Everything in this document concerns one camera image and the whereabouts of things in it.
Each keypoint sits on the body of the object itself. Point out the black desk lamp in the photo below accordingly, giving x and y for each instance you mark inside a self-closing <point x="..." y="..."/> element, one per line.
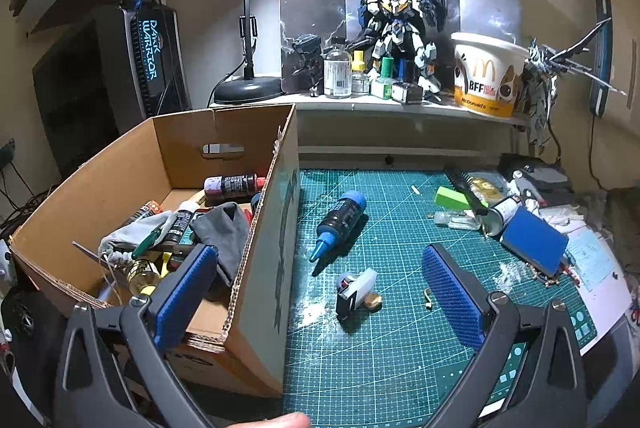
<point x="247" y="87"/>

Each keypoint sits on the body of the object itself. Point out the blue black wall board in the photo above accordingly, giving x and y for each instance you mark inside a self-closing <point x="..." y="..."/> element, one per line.
<point x="602" y="52"/>

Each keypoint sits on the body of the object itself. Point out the black toy car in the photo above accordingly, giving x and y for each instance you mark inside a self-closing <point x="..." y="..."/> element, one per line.
<point x="17" y="313"/>

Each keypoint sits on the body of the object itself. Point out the clear glass bottle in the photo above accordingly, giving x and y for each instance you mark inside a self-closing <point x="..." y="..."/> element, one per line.
<point x="337" y="75"/>

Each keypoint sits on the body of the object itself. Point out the black grey case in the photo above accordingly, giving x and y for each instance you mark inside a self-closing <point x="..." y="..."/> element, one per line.
<point x="542" y="173"/>

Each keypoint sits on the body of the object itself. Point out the black brush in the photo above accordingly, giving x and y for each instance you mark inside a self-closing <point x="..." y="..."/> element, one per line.
<point x="467" y="188"/>

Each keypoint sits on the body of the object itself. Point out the light grey glove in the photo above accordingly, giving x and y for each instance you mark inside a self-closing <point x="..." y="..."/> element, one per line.
<point x="125" y="235"/>

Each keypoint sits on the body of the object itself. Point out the gold foil packet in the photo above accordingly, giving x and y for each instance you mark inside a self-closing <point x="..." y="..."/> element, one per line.
<point x="487" y="189"/>

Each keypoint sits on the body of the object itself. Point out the yellow liquid bottle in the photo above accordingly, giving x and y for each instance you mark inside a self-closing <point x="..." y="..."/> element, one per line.
<point x="142" y="275"/>

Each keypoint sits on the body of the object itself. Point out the white paper bucket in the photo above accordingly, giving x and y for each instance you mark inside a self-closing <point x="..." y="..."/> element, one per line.
<point x="487" y="77"/>

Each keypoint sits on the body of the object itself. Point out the grey cloth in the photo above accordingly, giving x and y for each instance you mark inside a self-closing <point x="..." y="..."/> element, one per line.
<point x="220" y="233"/>

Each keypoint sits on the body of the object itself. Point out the small dark robot model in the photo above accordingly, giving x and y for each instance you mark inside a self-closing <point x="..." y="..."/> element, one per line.
<point x="306" y="50"/>

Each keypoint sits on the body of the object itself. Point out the round brass piece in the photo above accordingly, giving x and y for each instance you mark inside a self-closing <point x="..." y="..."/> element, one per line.
<point x="372" y="303"/>

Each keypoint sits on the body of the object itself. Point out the white desk shelf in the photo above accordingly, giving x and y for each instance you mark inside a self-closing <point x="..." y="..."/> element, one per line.
<point x="350" y="105"/>

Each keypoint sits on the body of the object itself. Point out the green sanding block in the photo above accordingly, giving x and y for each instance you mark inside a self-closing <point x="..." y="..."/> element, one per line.
<point x="452" y="199"/>

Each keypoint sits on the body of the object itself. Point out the black spray can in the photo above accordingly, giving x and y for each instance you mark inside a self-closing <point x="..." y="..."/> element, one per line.
<point x="142" y="213"/>

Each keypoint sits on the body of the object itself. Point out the white paint jar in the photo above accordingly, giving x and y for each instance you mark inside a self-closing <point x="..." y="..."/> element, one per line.
<point x="502" y="213"/>

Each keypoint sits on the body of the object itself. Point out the thin metal blade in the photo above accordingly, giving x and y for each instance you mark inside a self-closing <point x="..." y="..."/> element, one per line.
<point x="90" y="252"/>

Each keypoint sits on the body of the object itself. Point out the black bottle with blue cap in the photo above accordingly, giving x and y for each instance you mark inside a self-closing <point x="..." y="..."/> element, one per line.
<point x="340" y="220"/>

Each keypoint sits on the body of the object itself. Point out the grey winged robot model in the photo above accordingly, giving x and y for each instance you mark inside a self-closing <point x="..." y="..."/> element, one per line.
<point x="542" y="72"/>

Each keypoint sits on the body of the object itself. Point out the black bottle with red cap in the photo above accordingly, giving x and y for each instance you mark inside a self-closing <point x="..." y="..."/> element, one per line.
<point x="235" y="184"/>

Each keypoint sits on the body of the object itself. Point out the white paper sheet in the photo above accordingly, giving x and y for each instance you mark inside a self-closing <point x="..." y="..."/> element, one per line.
<point x="597" y="258"/>

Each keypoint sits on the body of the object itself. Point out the black bottle with white cap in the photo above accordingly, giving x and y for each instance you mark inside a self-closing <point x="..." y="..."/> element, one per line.
<point x="180" y="223"/>

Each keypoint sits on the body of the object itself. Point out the clear glass vial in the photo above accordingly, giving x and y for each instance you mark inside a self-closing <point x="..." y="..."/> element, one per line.
<point x="457" y="220"/>

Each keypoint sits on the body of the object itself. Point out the blue sanding sponge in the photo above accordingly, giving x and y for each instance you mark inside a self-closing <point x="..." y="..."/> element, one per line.
<point x="535" y="240"/>

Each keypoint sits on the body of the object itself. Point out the person's left hand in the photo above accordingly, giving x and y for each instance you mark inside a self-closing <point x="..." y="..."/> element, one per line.
<point x="280" y="422"/>

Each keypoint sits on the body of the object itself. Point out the small black white device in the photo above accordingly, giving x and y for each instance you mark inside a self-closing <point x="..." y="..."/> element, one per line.
<point x="350" y="298"/>

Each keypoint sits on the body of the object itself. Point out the black box with white label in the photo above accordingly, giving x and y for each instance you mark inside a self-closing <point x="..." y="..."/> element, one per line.
<point x="407" y="92"/>

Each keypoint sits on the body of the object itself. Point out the crumpled white tissue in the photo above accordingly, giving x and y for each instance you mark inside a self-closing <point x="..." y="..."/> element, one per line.
<point x="555" y="213"/>

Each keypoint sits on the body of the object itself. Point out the brown cardboard box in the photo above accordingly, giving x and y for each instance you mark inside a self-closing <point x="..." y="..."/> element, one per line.
<point x="260" y="308"/>

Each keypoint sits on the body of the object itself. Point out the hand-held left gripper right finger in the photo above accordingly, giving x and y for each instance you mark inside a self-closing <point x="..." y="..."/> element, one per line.
<point x="452" y="293"/>

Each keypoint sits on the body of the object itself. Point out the green cutting mat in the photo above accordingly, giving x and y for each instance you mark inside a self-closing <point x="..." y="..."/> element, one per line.
<point x="390" y="358"/>

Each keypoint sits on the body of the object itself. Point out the yellow capped bottle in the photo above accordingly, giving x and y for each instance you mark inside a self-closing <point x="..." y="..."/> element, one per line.
<point x="360" y="77"/>

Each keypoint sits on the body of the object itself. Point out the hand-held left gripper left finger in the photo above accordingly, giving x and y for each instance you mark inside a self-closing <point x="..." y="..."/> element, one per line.
<point x="185" y="293"/>

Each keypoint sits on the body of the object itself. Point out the green capped bottle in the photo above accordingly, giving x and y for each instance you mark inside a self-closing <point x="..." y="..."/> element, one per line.
<point x="384" y="82"/>

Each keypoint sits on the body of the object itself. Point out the large white blue robot model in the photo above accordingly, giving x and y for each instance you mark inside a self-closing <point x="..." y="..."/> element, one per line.
<point x="400" y="22"/>

